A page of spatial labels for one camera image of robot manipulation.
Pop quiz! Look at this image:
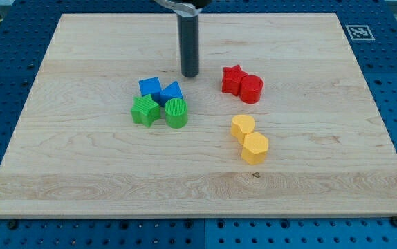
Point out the yellow heart block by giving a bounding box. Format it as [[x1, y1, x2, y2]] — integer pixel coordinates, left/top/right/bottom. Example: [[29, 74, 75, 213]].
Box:
[[230, 114, 255, 145]]

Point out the light wooden board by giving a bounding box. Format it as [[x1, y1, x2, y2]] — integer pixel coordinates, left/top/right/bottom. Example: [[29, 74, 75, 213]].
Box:
[[0, 13, 397, 219]]

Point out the red circle block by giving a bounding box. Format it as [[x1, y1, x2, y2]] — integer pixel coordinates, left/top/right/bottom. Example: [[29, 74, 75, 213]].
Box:
[[239, 75, 263, 104]]

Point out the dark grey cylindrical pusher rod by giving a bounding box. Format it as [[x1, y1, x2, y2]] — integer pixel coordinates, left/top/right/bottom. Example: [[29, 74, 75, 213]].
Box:
[[177, 15, 199, 77]]

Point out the green star block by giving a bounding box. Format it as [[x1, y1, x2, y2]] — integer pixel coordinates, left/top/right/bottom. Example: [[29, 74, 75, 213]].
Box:
[[131, 94, 160, 127]]

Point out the white fiducial marker tag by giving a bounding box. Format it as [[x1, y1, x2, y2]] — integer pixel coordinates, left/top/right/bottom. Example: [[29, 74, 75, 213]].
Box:
[[346, 24, 375, 41]]

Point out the grey cable tie strap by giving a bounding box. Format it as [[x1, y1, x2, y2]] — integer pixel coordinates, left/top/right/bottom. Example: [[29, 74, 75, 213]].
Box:
[[154, 0, 203, 17]]

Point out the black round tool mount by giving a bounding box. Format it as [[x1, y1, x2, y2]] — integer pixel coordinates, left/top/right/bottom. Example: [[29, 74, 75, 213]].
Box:
[[182, 0, 212, 8]]

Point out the blue cube block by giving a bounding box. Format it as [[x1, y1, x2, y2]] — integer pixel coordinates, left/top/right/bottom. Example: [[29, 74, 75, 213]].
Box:
[[138, 77, 162, 102]]

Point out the yellow hexagon block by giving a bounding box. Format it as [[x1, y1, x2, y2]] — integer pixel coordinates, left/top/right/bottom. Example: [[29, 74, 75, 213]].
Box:
[[241, 132, 269, 165]]

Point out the red star block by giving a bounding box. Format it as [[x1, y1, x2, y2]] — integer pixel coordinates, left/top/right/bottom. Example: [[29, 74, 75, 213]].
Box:
[[221, 65, 248, 96]]

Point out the blue triangle block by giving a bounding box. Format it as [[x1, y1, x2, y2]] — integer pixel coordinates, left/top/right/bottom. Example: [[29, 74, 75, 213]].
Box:
[[160, 81, 183, 107]]

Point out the green circle block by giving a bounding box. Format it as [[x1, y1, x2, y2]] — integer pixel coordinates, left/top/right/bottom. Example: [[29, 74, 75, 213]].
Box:
[[165, 98, 188, 129]]

